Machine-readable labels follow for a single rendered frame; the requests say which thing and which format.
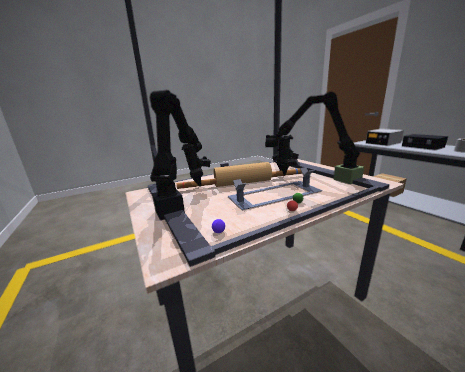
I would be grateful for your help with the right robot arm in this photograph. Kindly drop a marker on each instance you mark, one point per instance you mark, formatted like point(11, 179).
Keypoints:
point(162, 103)

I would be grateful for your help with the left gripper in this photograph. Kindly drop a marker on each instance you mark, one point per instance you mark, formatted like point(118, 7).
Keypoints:
point(286, 162)

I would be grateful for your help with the brown wooden bar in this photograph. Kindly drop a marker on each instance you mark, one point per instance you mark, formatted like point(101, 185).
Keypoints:
point(213, 181)

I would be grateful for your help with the dark green ball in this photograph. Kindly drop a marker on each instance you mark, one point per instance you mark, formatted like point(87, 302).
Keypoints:
point(298, 197)

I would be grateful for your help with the red ball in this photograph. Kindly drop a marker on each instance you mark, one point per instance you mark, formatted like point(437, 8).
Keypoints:
point(292, 205)

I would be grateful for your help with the black post with diagonal brace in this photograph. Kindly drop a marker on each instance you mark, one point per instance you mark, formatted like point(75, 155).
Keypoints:
point(277, 72)

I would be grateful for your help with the small purple ball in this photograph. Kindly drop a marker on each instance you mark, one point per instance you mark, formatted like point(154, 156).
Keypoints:
point(218, 226)

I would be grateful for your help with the tan paper roll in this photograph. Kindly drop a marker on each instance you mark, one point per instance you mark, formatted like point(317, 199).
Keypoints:
point(248, 173)

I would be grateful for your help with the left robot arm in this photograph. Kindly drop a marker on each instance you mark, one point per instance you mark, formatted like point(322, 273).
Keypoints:
point(330, 100)

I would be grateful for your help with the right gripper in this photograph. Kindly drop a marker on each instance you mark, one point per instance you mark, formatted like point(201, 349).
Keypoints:
point(195, 174)

